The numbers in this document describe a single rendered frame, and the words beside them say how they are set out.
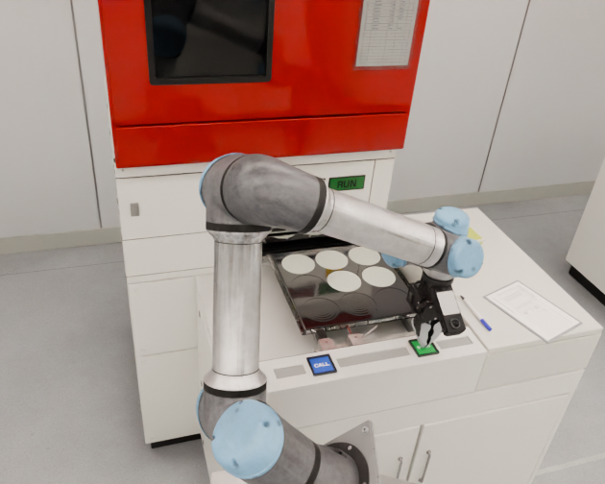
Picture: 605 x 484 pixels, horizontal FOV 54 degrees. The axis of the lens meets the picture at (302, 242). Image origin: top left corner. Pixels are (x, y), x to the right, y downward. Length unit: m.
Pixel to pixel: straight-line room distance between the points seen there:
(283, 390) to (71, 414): 1.43
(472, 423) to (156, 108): 1.16
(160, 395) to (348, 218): 1.37
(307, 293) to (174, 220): 0.43
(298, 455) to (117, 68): 0.95
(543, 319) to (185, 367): 1.15
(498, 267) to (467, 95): 2.08
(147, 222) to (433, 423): 0.95
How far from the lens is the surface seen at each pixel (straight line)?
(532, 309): 1.70
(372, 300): 1.70
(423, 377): 1.49
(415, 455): 1.73
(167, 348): 2.05
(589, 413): 2.95
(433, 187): 3.97
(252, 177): 0.93
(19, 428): 2.64
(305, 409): 1.41
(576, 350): 1.74
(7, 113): 3.22
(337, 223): 0.97
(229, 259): 1.04
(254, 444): 0.98
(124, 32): 1.48
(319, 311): 1.63
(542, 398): 1.82
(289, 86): 1.59
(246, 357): 1.08
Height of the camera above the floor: 1.95
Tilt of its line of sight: 34 degrees down
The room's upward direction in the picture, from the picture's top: 5 degrees clockwise
